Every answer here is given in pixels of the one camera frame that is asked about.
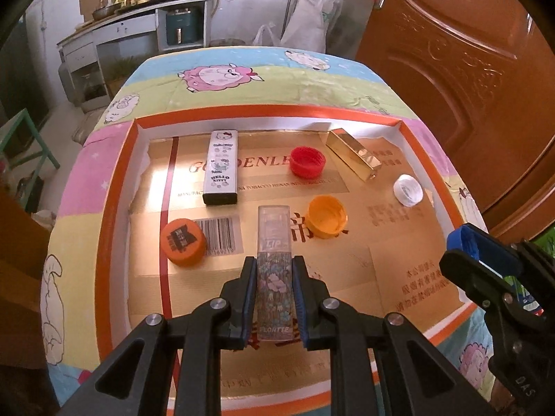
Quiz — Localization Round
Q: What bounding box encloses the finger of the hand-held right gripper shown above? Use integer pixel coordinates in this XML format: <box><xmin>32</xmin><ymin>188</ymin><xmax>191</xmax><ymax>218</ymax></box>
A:
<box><xmin>475</xmin><ymin>232</ymin><xmax>555</xmax><ymax>279</ymax></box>
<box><xmin>439</xmin><ymin>249</ymin><xmax>516</xmax><ymax>310</ymax></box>

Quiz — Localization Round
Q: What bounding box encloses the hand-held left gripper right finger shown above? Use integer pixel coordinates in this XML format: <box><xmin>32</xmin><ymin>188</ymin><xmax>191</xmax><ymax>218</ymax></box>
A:
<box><xmin>291</xmin><ymin>255</ymin><xmax>497</xmax><ymax>416</ymax></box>

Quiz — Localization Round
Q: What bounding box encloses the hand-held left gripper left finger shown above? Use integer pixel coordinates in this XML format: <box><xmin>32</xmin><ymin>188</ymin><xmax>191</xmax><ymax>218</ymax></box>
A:
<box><xmin>56</xmin><ymin>257</ymin><xmax>257</xmax><ymax>416</ymax></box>

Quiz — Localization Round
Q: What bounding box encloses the blue bottle cap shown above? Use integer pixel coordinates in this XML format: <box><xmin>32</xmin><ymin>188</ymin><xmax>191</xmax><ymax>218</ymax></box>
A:
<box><xmin>447</xmin><ymin>224</ymin><xmax>481</xmax><ymax>265</ymax></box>

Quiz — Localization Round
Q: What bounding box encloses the red bottle cap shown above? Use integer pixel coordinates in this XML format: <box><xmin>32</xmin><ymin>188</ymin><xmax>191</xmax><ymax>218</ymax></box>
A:
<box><xmin>289</xmin><ymin>146</ymin><xmax>327</xmax><ymax>178</ymax></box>

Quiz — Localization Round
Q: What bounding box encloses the orange-rimmed white cardboard tray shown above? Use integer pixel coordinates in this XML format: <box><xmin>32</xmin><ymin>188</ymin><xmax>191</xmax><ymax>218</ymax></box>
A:
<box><xmin>96</xmin><ymin>104</ymin><xmax>478</xmax><ymax>404</ymax></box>

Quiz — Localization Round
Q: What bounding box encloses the gold printed cardboard sheet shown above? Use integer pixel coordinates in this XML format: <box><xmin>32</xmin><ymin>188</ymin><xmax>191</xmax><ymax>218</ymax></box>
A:
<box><xmin>128</xmin><ymin>132</ymin><xmax>462</xmax><ymax>399</ymax></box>

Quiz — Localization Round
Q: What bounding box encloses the orange cap with black label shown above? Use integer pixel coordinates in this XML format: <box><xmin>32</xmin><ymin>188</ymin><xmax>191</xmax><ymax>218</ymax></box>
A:
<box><xmin>160</xmin><ymin>217</ymin><xmax>207</xmax><ymax>268</ymax></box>

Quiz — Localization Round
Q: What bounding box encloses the open orange bottle cap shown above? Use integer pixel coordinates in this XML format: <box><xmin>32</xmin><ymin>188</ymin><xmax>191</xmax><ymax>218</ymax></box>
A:
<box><xmin>307</xmin><ymin>195</ymin><xmax>350</xmax><ymax>240</ymax></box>

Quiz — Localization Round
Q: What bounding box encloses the white bottle cap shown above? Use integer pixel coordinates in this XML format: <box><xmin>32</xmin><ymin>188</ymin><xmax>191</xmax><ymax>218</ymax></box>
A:
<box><xmin>393</xmin><ymin>174</ymin><xmax>423</xmax><ymax>206</ymax></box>

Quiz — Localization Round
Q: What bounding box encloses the white cartoon cat box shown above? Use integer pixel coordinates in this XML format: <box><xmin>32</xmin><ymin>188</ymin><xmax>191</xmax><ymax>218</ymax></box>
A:
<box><xmin>203</xmin><ymin>129</ymin><xmax>239</xmax><ymax>206</ymax></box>

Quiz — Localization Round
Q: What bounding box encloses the gold rectangular box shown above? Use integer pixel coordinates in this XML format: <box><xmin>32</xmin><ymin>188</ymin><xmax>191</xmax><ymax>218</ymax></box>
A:
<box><xmin>325</xmin><ymin>128</ymin><xmax>382</xmax><ymax>183</ymax></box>

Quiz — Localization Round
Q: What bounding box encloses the brown wooden door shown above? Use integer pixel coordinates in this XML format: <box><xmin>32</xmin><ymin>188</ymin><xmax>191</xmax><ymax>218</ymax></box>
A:
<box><xmin>356</xmin><ymin>0</ymin><xmax>555</xmax><ymax>230</ymax></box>

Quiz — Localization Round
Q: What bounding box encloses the colourful sheep printed blanket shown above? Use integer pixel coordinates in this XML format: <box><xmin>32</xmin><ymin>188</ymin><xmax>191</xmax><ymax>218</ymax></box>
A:
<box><xmin>40</xmin><ymin>44</ymin><xmax>497</xmax><ymax>416</ymax></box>

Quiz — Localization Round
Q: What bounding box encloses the crate with green plants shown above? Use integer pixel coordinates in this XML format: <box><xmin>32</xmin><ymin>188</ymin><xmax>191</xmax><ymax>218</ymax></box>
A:
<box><xmin>104</xmin><ymin>54</ymin><xmax>139</xmax><ymax>92</ymax></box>

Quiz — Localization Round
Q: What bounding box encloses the white plastic bag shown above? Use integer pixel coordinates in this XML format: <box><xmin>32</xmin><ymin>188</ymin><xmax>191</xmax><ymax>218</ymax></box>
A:
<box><xmin>253</xmin><ymin>23</ymin><xmax>282</xmax><ymax>47</ymax></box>

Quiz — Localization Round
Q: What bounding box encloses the green wooden stool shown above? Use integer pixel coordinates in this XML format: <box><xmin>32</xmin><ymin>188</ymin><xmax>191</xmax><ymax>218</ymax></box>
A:
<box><xmin>0</xmin><ymin>108</ymin><xmax>61</xmax><ymax>191</ymax></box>

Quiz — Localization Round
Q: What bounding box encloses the green air fryer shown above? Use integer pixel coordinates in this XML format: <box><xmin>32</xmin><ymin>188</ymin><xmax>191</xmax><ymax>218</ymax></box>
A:
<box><xmin>166</xmin><ymin>6</ymin><xmax>204</xmax><ymax>46</ymax></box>

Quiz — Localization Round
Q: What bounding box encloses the white woven sack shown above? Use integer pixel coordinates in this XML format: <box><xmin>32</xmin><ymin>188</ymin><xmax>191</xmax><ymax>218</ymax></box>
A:
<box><xmin>282</xmin><ymin>0</ymin><xmax>336</xmax><ymax>53</ymax></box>

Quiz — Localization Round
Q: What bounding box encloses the white kitchen counter cabinet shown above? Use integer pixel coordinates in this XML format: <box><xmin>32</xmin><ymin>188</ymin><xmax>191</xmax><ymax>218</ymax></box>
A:
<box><xmin>58</xmin><ymin>0</ymin><xmax>213</xmax><ymax>109</ymax></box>

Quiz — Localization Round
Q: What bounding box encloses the brown door frame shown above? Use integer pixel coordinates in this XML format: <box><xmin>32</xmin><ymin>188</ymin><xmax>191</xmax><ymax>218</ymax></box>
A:
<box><xmin>0</xmin><ymin>173</ymin><xmax>57</xmax><ymax>399</ymax></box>

